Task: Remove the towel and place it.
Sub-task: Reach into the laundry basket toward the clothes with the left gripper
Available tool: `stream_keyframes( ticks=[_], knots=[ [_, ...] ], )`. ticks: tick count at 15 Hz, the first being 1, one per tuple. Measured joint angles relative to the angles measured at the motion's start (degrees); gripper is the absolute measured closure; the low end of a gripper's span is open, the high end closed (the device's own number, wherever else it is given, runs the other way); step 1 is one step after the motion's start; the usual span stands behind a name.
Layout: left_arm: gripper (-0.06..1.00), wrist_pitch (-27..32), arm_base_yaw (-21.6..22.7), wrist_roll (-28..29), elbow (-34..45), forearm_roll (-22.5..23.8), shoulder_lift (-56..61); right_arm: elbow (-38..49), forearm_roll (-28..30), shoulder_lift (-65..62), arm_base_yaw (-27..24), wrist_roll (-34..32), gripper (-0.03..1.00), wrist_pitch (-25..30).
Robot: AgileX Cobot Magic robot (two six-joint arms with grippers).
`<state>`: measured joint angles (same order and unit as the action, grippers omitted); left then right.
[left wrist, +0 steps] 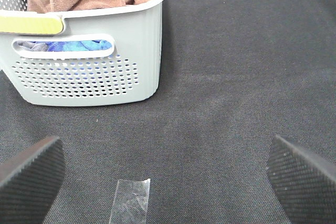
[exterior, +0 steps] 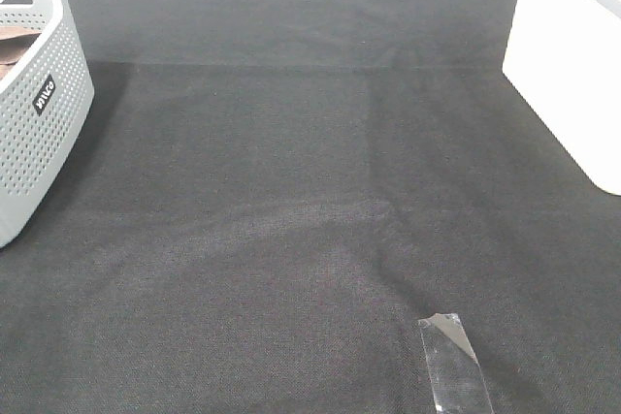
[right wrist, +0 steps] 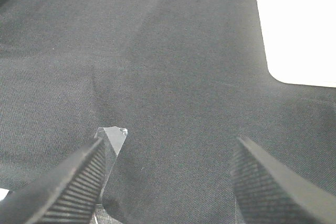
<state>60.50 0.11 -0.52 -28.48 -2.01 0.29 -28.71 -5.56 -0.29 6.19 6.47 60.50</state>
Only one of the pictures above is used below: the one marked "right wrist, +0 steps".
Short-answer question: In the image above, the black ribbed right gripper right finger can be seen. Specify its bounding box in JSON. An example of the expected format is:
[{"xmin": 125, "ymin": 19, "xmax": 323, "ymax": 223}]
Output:
[{"xmin": 231, "ymin": 136, "xmax": 335, "ymax": 223}]

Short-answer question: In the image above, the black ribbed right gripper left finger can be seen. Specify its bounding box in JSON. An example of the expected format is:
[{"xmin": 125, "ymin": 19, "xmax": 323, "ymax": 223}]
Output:
[{"xmin": 1, "ymin": 137, "xmax": 106, "ymax": 223}]

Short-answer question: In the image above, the clear adhesive tape strip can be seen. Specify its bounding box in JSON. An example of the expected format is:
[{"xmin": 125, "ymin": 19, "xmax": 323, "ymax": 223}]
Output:
[{"xmin": 95, "ymin": 126, "xmax": 128, "ymax": 208}]

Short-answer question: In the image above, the black table cloth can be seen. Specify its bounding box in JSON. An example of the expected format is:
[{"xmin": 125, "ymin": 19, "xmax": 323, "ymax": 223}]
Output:
[{"xmin": 1, "ymin": 0, "xmax": 335, "ymax": 223}]

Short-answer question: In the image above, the white plastic basket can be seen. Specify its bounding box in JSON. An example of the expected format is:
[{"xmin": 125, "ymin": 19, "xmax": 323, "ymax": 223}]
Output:
[{"xmin": 256, "ymin": 0, "xmax": 335, "ymax": 88}]

